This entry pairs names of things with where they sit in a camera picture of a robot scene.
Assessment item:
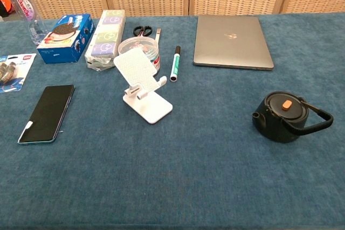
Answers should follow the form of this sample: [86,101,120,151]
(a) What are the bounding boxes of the black teapot with orange knob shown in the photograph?
[252,90,334,144]

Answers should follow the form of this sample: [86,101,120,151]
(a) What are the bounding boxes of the blister pack of metal clips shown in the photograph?
[0,53,37,94]

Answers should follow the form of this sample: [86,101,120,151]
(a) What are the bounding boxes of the grey closed laptop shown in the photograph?
[193,15,275,72]

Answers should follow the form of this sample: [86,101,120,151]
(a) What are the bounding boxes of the clear plastic water bottle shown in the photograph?
[5,0,49,46]

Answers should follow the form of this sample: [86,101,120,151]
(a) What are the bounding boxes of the blue table cloth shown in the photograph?
[0,12,345,230]

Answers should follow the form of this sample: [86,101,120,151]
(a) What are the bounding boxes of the green marker pen black cap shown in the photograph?
[169,45,182,82]

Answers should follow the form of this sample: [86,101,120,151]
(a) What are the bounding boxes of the black smartphone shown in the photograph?
[17,85,75,145]

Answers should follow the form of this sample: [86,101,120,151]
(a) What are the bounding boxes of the white folding phone stand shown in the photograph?
[113,47,174,125]

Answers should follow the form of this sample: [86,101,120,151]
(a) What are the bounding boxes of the clear round plastic container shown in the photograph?
[118,36,161,76]

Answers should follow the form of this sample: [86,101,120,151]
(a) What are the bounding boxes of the orange black object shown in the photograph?
[0,0,16,15]

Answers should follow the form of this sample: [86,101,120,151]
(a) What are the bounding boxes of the black handled scissors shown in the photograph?
[133,25,153,37]

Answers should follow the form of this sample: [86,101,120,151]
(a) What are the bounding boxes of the blue cookie box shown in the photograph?
[36,13,96,65]

